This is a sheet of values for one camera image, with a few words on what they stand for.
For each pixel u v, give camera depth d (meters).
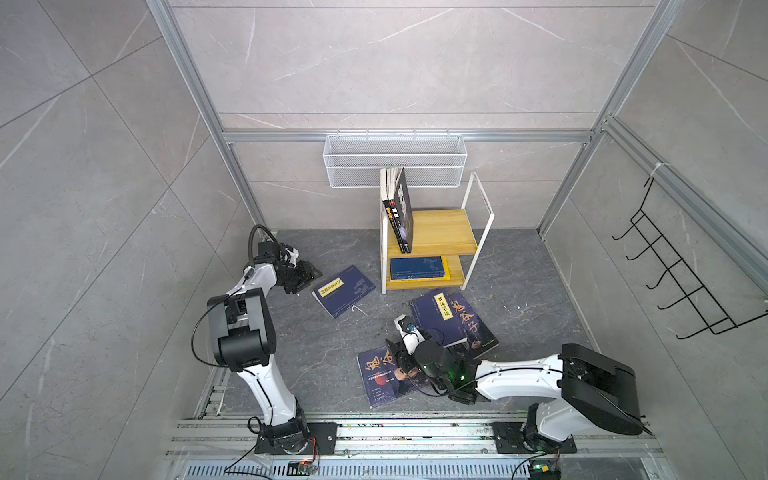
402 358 0.70
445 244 0.88
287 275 0.86
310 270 0.88
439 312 0.93
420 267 1.01
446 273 1.00
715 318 0.60
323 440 0.73
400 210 0.80
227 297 0.53
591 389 0.42
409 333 0.67
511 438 0.75
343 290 1.01
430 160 1.00
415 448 0.73
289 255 0.87
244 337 0.51
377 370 0.83
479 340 0.89
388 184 0.76
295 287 0.87
